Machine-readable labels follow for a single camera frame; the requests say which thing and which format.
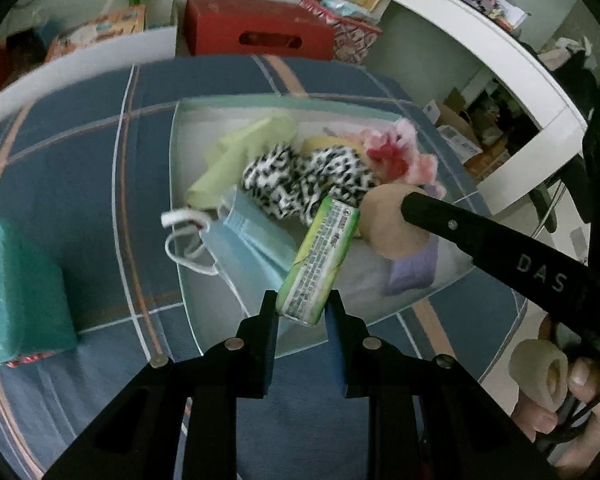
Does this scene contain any white printed carton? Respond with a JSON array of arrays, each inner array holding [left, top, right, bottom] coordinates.
[[436, 124, 484, 160]]

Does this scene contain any teal shallow box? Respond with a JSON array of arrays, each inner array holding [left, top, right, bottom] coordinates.
[[170, 95, 481, 359]]

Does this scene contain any lavender cloth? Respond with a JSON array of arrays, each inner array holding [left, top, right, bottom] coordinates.
[[382, 236, 441, 297]]

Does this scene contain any green cloth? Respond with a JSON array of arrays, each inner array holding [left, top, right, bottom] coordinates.
[[187, 115, 299, 209]]

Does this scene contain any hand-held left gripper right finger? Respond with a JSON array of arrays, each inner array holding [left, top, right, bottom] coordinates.
[[325, 290, 561, 480]]

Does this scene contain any brown cardboard box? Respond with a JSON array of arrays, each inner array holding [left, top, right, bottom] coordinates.
[[441, 87, 470, 132]]

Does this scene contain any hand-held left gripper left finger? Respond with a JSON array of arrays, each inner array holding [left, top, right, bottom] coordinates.
[[42, 290, 281, 480]]

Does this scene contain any white desk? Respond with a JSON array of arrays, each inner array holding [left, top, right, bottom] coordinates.
[[377, 0, 589, 217]]

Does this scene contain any red tape roll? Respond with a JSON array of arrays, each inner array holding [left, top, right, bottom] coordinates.
[[5, 351, 57, 369]]

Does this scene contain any blue face mask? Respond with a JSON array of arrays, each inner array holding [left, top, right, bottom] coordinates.
[[162, 190, 302, 312]]

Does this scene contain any blue wipes pack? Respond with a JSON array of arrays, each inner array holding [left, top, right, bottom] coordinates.
[[325, 0, 377, 19]]

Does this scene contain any red cardboard box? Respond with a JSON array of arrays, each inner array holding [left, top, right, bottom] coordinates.
[[185, 0, 337, 62]]

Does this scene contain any beige soft ball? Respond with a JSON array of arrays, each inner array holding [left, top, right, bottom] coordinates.
[[362, 183, 434, 260]]

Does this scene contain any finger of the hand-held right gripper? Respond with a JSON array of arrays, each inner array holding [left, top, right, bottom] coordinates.
[[400, 191, 484, 261]]

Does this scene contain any green tissue pack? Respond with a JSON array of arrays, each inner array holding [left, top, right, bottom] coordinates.
[[276, 196, 362, 325]]

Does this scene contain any red patterned box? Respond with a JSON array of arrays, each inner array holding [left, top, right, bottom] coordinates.
[[300, 0, 384, 66]]

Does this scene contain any colourful toy box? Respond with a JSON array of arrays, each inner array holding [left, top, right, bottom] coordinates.
[[45, 5, 147, 62]]

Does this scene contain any yellow green sponge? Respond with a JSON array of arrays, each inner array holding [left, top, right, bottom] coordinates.
[[300, 134, 342, 154]]

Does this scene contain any pink white striped fluffy cloth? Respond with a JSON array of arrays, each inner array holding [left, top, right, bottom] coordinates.
[[359, 119, 447, 197]]

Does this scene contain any leopard print scrunchie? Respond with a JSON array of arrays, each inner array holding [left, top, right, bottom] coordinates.
[[242, 144, 379, 227]]

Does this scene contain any teal toy box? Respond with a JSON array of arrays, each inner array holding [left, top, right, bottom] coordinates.
[[0, 220, 79, 366]]

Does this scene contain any blue plaid blanket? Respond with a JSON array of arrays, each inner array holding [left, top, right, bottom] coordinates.
[[0, 52, 531, 480]]

